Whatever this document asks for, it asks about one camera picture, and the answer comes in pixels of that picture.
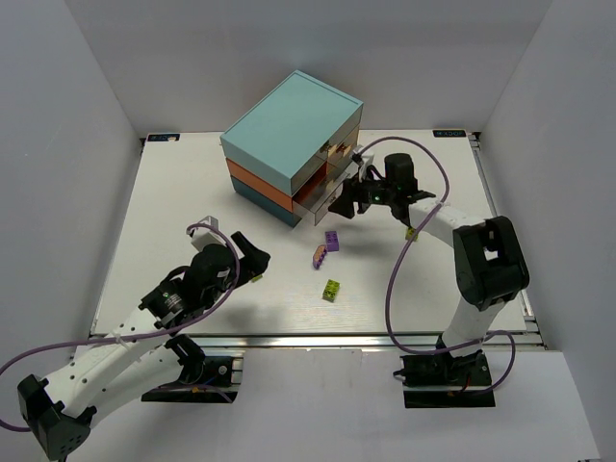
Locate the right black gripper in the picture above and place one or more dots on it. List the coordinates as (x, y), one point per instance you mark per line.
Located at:
(362, 193)

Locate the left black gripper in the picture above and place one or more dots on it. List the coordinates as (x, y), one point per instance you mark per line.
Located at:
(242, 263)

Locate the clear bottom drawer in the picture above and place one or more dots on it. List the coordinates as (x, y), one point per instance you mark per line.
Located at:
(311, 202)

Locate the purple curved patterned lego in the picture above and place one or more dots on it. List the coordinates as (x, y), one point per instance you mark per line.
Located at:
(319, 256)

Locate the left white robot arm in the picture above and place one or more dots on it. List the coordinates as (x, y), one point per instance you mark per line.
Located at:
(147, 350)

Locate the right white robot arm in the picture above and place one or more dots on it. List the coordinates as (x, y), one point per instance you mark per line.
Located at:
(490, 268)

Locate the purple 2x3 lego brick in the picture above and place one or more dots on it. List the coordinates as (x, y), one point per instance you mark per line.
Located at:
(331, 241)

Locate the lime 2x3 lego right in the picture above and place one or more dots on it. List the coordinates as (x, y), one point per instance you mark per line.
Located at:
(411, 234)

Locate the lime patterned lego centre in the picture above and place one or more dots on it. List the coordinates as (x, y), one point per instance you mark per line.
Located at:
(331, 290)

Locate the teal orange drawer cabinet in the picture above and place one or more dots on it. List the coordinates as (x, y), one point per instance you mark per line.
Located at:
(287, 143)

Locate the right blue label sticker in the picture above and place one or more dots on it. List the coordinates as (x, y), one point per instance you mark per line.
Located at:
(449, 133)

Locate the blue label sticker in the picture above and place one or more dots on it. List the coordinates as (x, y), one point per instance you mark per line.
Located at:
(166, 137)
(449, 133)

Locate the left blue label sticker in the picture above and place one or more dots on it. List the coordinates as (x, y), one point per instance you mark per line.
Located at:
(166, 137)

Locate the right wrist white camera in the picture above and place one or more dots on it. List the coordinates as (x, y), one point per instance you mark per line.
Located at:
(363, 158)

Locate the wrist white camera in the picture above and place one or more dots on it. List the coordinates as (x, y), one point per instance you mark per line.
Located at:
(363, 158)
(202, 234)

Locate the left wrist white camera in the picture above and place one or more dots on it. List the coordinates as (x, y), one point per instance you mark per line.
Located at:
(202, 234)

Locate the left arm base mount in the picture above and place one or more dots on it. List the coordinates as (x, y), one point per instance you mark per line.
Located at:
(202, 377)

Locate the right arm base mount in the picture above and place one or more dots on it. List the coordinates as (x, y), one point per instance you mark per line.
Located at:
(446, 377)

